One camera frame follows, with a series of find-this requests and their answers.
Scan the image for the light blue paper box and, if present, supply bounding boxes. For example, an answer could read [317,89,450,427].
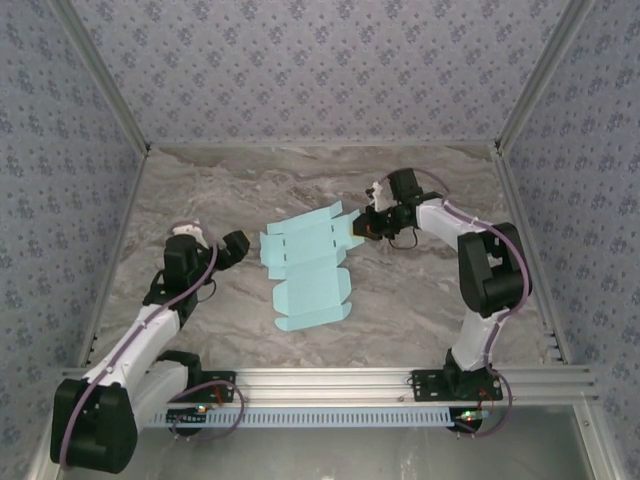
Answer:
[258,201,369,332]

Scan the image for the small controller board with LED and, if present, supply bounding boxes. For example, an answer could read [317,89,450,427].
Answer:
[166,405,210,427]
[452,407,490,432]

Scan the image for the aluminium side rail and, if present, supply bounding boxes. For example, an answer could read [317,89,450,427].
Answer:
[492,144,574,366]
[77,147,151,369]

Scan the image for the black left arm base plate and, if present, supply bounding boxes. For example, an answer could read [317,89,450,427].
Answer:
[199,369,237,402]

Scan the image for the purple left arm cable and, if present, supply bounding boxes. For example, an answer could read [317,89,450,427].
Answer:
[52,218,246,469]

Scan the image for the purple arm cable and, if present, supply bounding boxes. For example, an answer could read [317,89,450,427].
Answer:
[374,168,534,439]
[52,218,246,469]

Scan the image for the aluminium mounting rail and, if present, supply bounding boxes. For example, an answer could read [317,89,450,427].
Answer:
[54,366,600,407]

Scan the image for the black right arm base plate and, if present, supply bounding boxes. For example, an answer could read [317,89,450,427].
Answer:
[410,368,504,404]

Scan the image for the slotted white cable duct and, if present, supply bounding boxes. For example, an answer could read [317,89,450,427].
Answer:
[149,407,454,429]

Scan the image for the aluminium frame post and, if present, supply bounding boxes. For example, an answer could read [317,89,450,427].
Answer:
[493,0,599,151]
[52,0,152,154]

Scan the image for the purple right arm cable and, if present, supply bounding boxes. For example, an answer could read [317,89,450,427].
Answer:
[374,168,534,439]

